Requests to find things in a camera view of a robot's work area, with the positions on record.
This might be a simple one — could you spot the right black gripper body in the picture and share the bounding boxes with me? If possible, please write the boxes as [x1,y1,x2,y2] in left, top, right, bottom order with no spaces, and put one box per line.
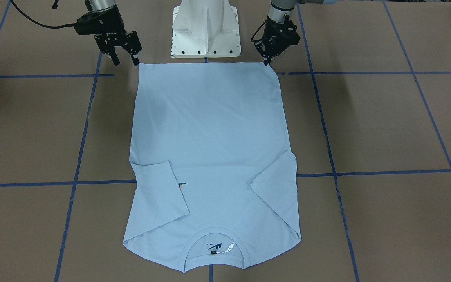
[74,9,142,54]

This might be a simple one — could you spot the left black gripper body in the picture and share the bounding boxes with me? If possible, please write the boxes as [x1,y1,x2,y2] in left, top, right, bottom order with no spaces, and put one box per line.
[254,16,300,58]

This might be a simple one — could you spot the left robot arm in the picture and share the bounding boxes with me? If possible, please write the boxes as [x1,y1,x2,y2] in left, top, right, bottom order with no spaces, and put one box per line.
[251,0,337,66]

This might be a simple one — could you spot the light blue polo shirt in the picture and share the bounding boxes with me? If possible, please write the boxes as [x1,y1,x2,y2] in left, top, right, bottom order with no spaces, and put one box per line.
[123,62,302,273]

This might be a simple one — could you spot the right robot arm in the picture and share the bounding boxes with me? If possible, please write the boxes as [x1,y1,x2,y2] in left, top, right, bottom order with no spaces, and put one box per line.
[74,0,143,66]

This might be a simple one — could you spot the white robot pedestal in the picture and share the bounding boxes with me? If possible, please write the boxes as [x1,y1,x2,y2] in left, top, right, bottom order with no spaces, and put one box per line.
[171,0,242,58]

